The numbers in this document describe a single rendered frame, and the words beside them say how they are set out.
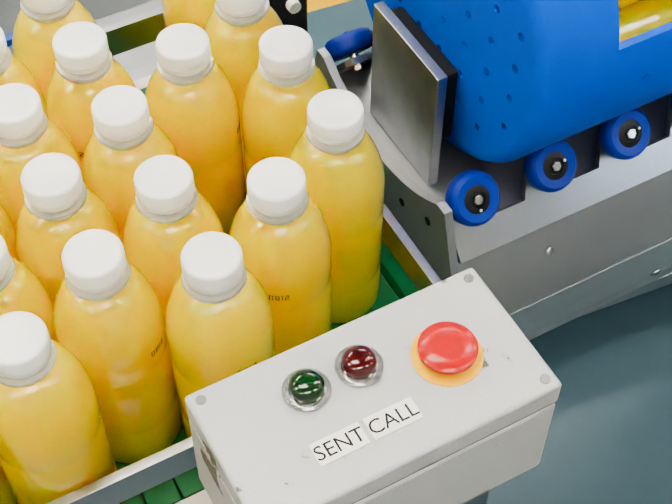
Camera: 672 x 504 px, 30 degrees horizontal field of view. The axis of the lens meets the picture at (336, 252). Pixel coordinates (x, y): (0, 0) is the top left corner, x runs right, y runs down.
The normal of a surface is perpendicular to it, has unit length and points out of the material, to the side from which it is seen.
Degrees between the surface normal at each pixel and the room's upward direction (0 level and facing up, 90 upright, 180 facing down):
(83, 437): 90
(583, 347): 0
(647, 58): 86
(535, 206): 52
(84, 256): 0
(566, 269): 70
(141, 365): 90
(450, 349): 0
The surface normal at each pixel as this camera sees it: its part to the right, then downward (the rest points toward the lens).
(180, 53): 0.00, -0.61
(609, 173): 0.38, 0.17
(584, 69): 0.47, 0.59
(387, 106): -0.88, 0.38
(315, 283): 0.66, 0.59
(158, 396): 0.81, 0.47
